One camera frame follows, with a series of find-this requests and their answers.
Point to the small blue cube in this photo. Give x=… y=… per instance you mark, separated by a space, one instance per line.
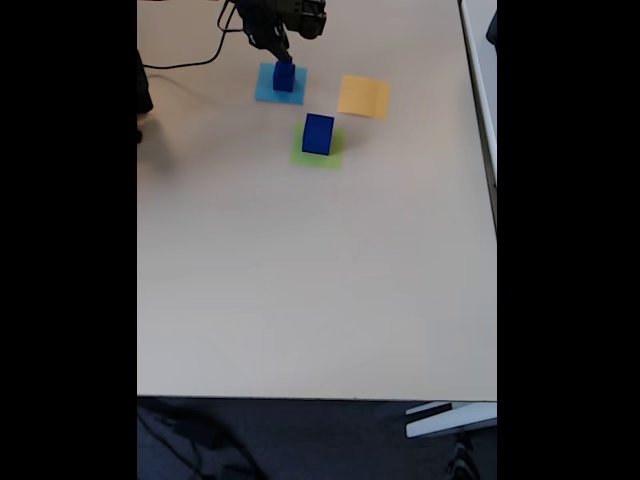
x=284 y=84

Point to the large blue cube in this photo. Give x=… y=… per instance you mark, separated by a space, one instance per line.
x=317 y=135

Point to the blue square sheet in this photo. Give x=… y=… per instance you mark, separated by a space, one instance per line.
x=265 y=95

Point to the orange square sheet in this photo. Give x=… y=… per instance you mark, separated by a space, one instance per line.
x=364 y=97

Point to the green square sheet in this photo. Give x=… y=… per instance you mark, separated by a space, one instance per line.
x=335 y=161

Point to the white neighbouring table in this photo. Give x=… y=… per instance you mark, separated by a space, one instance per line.
x=482 y=75

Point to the dark blue object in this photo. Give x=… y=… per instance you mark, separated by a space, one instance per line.
x=493 y=30

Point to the white grey bar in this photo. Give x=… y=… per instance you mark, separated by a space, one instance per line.
x=450 y=420

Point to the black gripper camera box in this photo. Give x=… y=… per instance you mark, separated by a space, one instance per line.
x=312 y=20

